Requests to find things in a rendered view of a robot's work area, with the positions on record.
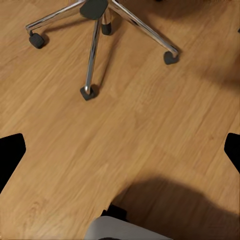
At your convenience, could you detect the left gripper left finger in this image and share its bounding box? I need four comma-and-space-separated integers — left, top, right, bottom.
0, 133, 26, 193

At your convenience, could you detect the swivel chair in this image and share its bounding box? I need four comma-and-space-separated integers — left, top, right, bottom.
25, 0, 179, 101

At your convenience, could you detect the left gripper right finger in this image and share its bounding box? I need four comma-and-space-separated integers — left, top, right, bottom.
224, 132, 240, 173

